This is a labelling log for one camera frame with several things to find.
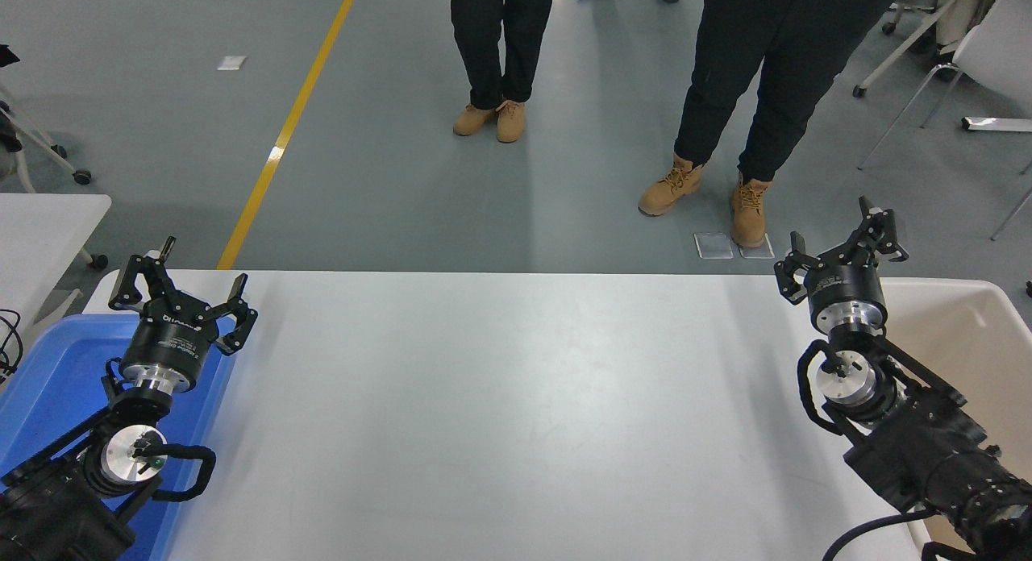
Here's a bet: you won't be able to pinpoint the blue plastic tray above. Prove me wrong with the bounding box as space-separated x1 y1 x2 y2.
0 314 239 561

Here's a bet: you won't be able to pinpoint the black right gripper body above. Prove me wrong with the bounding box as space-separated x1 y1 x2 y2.
805 263 888 324

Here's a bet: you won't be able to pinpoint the large pale bin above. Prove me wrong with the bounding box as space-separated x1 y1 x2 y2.
875 277 1032 561

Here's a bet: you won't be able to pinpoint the black cable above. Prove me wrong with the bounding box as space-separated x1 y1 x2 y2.
0 309 23 384

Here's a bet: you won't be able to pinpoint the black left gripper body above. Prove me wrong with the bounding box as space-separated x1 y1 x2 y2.
121 305 221 381

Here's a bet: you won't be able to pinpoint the white wheeled rack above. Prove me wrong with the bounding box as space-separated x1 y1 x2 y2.
853 0 964 99

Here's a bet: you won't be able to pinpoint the white chair chrome legs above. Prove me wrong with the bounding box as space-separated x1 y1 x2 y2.
857 0 1032 172

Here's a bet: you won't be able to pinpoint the beige hanging garment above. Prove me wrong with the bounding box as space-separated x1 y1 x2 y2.
895 0 1009 58

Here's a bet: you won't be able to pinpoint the white wheeled stand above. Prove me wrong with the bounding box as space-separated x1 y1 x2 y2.
0 81 94 187

